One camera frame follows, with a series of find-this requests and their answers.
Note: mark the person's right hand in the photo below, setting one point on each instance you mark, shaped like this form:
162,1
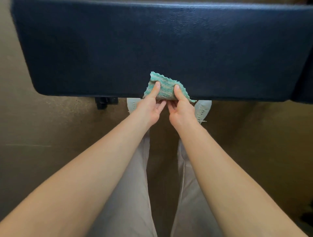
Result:
182,112

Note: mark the person's left hand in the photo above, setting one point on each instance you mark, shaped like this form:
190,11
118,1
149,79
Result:
146,109

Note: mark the person's left thumb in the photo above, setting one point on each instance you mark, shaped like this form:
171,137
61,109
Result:
154,90

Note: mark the person's right thumb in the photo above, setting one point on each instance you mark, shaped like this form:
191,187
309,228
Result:
178,92

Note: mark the teal striped cloth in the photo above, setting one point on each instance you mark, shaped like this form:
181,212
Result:
164,89

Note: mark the person's left forearm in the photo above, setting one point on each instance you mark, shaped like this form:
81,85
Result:
73,180

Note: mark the person's right forearm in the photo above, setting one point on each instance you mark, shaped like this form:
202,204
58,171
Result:
229,183

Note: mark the person's left white shoe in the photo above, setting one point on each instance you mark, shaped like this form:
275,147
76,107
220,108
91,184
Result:
132,105

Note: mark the person's white shoe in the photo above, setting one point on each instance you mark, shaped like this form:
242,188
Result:
132,105
203,109

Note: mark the person's right white shoe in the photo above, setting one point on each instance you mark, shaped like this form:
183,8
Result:
203,109

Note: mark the dark blue padded bench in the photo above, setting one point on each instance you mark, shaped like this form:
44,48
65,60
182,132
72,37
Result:
156,46

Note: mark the black bench leg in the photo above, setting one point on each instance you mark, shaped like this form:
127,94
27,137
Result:
105,102

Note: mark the person's right trouser leg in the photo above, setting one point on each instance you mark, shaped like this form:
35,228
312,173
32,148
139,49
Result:
190,195

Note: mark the person's trouser leg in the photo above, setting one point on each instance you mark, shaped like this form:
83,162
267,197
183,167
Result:
190,195
129,195

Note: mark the person's left trouser leg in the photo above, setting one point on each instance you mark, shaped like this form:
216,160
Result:
129,195

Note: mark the dark blue padded cushion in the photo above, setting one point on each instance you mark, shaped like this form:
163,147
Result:
304,83

